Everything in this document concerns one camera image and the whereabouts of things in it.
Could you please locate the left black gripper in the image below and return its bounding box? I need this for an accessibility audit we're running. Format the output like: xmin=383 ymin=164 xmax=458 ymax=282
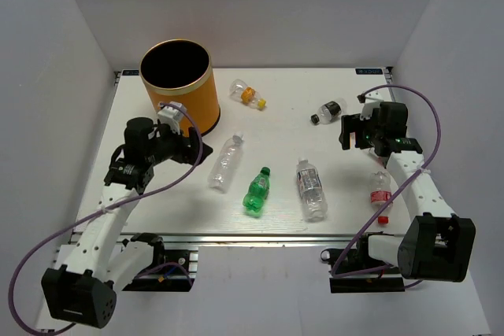
xmin=146 ymin=120 xmax=213 ymax=167

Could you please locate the clear bottle white cap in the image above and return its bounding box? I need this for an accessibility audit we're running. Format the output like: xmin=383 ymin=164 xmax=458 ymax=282
xmin=208 ymin=132 xmax=244 ymax=193

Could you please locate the water bottle blue label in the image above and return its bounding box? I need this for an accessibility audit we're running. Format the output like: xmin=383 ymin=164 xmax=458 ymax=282
xmin=296 ymin=158 xmax=328 ymax=223

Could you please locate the green plastic bottle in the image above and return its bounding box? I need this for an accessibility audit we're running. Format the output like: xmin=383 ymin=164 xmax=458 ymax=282
xmin=243 ymin=167 xmax=271 ymax=218

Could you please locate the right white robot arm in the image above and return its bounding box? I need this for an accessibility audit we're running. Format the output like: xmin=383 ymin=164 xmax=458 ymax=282
xmin=339 ymin=100 xmax=476 ymax=282

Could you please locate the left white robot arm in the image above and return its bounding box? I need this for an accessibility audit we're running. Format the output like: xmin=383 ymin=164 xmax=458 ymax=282
xmin=41 ymin=117 xmax=213 ymax=329

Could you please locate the orange cylindrical bin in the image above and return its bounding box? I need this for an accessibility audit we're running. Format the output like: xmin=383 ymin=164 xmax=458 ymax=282
xmin=139 ymin=39 xmax=221 ymax=135

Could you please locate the clear bottle black label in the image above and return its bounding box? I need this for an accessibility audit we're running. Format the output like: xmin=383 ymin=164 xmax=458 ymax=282
xmin=310 ymin=98 xmax=347 ymax=125

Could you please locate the clear bottle red label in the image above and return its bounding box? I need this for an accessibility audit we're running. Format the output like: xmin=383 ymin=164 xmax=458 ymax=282
xmin=369 ymin=172 xmax=392 ymax=227

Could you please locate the clear bottle yellow cap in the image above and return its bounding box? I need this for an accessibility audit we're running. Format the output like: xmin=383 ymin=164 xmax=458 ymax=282
xmin=229 ymin=79 xmax=266 ymax=110

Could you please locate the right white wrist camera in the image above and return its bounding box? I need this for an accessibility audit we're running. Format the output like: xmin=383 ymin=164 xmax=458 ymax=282
xmin=358 ymin=90 xmax=384 ymax=120

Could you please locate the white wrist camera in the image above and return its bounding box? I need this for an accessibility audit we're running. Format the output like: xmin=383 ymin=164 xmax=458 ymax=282
xmin=157 ymin=102 xmax=187 ymax=135
xmin=358 ymin=90 xmax=384 ymax=120

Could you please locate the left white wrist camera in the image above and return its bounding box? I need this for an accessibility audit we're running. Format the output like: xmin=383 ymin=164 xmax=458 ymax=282
xmin=157 ymin=102 xmax=187 ymax=135

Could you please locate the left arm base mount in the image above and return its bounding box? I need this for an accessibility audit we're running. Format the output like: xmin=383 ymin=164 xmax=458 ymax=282
xmin=121 ymin=233 xmax=194 ymax=292

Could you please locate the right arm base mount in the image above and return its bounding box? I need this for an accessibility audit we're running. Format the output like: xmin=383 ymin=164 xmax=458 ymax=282
xmin=320 ymin=232 xmax=406 ymax=294

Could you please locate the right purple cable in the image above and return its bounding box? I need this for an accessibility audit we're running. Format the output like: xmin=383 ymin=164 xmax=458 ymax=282
xmin=330 ymin=84 xmax=441 ymax=289

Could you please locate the purple cable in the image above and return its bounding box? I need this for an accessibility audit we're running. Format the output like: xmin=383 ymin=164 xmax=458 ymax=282
xmin=330 ymin=84 xmax=441 ymax=289
xmin=7 ymin=104 xmax=204 ymax=334

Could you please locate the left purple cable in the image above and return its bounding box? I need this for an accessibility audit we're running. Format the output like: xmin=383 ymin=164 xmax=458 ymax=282
xmin=7 ymin=104 xmax=204 ymax=334

